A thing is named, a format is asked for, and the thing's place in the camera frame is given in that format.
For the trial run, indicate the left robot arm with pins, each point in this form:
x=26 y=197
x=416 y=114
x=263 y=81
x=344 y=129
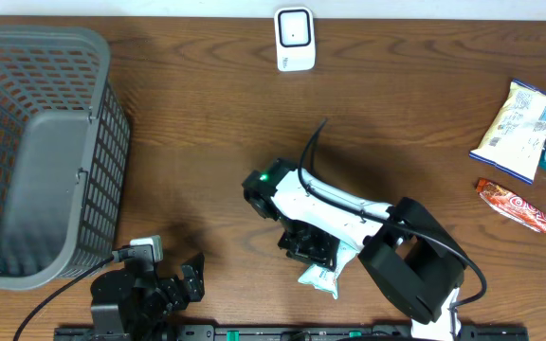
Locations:
x=134 y=303

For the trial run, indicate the yellow snack bag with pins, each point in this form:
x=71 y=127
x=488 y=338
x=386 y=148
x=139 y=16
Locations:
x=514 y=141

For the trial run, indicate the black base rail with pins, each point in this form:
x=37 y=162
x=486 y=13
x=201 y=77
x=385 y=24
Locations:
x=376 y=332

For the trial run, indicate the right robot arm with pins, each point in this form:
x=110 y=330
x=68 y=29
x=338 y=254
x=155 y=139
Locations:
x=412 y=260

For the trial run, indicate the white barcode scanner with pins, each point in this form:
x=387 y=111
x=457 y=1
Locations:
x=295 y=39

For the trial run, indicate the light teal snack packet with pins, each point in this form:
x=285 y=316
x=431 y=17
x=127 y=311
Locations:
x=324 y=279

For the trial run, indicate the red chocolate bar wrapper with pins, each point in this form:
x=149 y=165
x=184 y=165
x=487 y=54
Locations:
x=512 y=206

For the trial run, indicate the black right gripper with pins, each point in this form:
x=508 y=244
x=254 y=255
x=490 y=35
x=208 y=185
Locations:
x=322 y=255

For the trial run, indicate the gray plastic basket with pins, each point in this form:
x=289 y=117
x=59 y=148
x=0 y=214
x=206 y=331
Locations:
x=64 y=143

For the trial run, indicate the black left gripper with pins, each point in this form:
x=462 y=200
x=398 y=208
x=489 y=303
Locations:
x=192 y=280

